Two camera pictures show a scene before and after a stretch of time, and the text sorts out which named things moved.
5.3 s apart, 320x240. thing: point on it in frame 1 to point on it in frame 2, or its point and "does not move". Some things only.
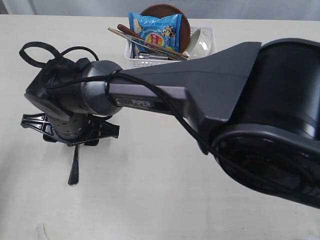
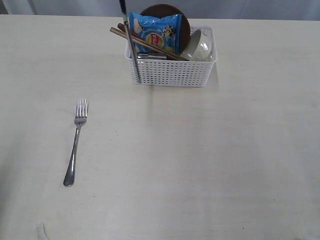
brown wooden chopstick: x=140 y=40 does not move
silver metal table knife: x=155 y=44 to x=123 y=6
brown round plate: x=162 y=10 does not move
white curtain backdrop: x=289 y=9 does not move
